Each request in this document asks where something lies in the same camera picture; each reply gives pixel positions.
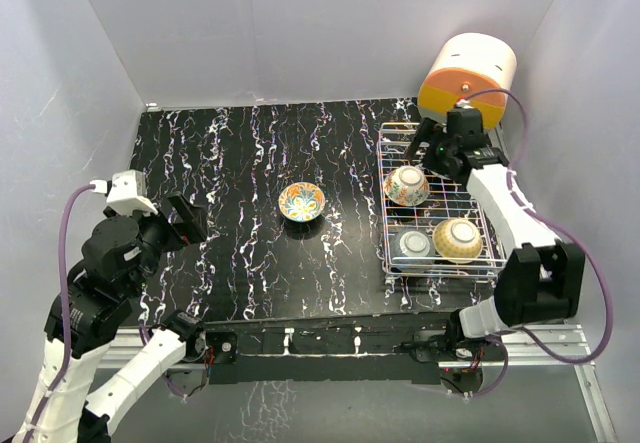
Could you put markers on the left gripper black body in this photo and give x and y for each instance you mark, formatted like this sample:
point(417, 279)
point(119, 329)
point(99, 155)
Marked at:
point(187, 230)

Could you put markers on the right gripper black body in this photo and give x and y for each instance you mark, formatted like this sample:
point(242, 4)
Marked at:
point(437, 155)

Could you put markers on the orange green leaf bowl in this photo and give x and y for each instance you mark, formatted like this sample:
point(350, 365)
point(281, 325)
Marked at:
point(406, 186)

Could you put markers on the yellow dotted bowl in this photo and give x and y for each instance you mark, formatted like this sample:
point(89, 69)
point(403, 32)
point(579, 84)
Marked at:
point(457, 240)

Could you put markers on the red rimmed grey bowl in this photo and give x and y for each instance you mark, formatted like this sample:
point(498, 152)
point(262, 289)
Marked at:
point(411, 247)

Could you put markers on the orange blue floral bowl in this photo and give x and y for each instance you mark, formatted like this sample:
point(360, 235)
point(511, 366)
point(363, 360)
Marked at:
point(301, 202)

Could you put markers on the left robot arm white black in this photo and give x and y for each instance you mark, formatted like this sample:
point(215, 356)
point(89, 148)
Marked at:
point(122, 253)

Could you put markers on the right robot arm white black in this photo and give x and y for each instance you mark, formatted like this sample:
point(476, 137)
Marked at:
point(542, 278)

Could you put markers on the pink yellow drawer cabinet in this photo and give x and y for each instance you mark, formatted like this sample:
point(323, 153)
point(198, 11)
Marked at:
point(472, 66)

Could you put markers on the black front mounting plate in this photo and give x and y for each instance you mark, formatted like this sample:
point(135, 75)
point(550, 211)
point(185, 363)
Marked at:
point(414, 347)

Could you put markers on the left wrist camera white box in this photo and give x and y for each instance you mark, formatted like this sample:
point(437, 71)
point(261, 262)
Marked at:
point(128, 194)

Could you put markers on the white wire dish rack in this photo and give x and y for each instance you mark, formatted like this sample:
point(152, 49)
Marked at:
point(446, 200)

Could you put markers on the aluminium frame rail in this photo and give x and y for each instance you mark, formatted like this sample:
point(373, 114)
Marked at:
point(255, 265)

